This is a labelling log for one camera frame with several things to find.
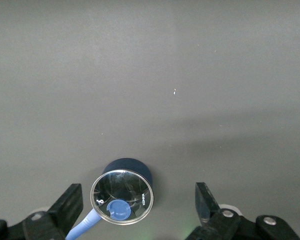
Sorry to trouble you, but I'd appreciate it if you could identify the glass lid with blue knob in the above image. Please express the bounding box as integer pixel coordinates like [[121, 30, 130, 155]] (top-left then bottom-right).
[[89, 168, 155, 227]]

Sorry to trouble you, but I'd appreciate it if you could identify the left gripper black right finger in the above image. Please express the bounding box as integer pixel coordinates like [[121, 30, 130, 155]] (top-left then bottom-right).
[[185, 182, 300, 240]]

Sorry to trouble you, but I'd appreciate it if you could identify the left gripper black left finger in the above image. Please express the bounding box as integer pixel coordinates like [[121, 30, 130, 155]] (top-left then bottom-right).
[[0, 183, 84, 240]]

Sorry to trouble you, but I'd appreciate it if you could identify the dark blue saucepan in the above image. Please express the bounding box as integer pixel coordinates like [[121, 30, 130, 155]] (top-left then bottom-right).
[[64, 157, 155, 240]]

